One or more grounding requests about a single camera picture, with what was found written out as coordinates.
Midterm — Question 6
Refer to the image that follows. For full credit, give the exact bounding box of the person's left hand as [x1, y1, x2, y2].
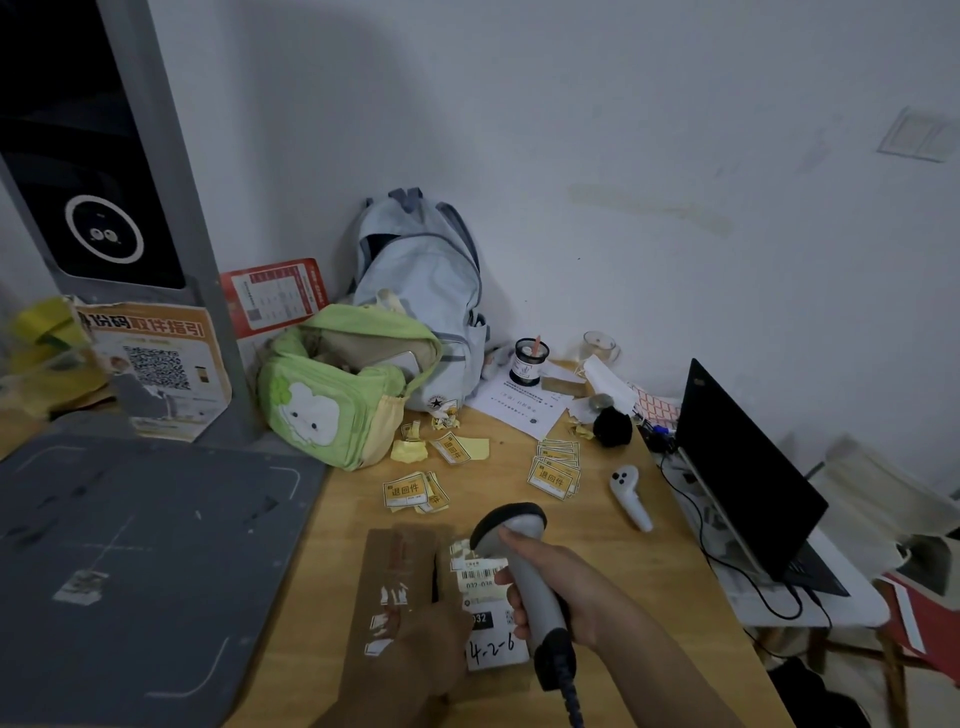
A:
[371, 596, 478, 728]

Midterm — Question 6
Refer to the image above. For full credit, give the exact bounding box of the person's right hand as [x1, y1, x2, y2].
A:
[494, 527, 612, 653]

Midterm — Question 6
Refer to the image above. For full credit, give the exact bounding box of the cardboard parcel with white label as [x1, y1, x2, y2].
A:
[434, 524, 538, 703]

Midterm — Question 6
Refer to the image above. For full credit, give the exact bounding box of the grey handheld barcode scanner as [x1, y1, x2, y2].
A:
[468, 502, 587, 728]

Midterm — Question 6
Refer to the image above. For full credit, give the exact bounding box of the person's left forearm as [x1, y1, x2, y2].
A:
[310, 686, 395, 728]

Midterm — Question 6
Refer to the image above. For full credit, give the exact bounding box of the person's right forearm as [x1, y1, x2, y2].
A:
[592, 599, 745, 728]

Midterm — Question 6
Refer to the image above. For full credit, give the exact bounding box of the white handheld controller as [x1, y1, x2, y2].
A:
[608, 464, 656, 535]

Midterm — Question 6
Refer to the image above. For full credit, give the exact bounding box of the black pouch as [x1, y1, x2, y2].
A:
[591, 404, 636, 450]

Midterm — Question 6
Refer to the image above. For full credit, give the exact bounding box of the white printed paper sheet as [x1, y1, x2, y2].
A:
[464, 359, 576, 443]

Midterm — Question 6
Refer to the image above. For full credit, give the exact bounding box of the red patterned white packet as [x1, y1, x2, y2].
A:
[633, 386, 685, 433]

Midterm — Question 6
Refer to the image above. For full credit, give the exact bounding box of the black laptop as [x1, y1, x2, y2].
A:
[674, 358, 853, 600]

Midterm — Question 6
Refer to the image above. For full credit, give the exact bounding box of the white paper packet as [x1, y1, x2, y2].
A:
[581, 353, 640, 418]

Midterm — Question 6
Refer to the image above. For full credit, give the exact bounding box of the black round tape roll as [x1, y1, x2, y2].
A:
[509, 335, 552, 388]

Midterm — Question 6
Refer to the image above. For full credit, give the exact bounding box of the clear glass cup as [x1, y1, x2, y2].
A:
[580, 329, 623, 370]

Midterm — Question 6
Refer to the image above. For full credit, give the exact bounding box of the green plush bag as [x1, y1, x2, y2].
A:
[256, 303, 445, 473]

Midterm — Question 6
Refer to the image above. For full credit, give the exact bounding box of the grey scanning kiosk machine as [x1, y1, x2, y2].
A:
[0, 0, 332, 728]

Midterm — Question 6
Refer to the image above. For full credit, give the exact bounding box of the white folding chair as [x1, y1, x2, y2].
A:
[805, 434, 960, 580]

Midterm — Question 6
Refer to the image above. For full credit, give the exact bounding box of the light blue backpack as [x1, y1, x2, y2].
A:
[345, 187, 493, 415]

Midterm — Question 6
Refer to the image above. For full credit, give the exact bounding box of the red stool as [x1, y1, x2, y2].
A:
[875, 572, 960, 678]

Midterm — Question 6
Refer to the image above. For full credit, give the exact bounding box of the orange poster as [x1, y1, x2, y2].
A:
[71, 299, 235, 445]

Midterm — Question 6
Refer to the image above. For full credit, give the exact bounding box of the red sign card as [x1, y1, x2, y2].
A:
[219, 258, 332, 343]

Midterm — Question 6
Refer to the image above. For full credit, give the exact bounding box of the yellow tape roll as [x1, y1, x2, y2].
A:
[10, 296, 96, 355]

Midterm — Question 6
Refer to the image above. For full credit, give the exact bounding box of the black laptop cable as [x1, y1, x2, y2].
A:
[658, 448, 835, 633]

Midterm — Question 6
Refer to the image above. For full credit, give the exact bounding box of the white wall socket plate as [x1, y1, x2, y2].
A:
[876, 107, 960, 165]

